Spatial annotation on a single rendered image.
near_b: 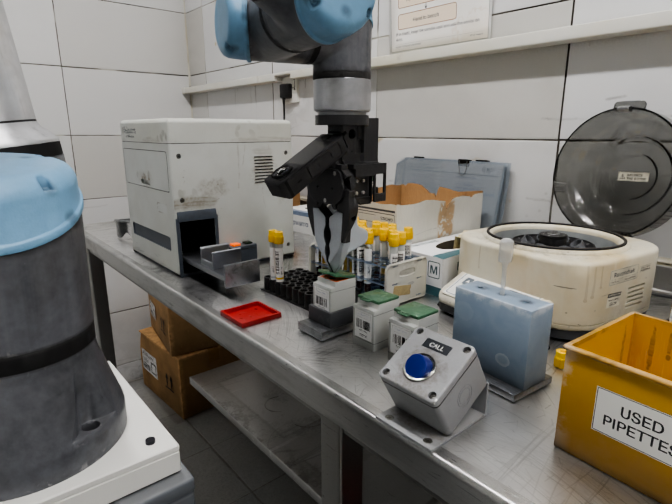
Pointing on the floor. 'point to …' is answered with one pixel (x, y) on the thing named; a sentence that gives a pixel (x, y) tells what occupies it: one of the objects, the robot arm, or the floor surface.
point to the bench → (357, 398)
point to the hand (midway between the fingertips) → (330, 264)
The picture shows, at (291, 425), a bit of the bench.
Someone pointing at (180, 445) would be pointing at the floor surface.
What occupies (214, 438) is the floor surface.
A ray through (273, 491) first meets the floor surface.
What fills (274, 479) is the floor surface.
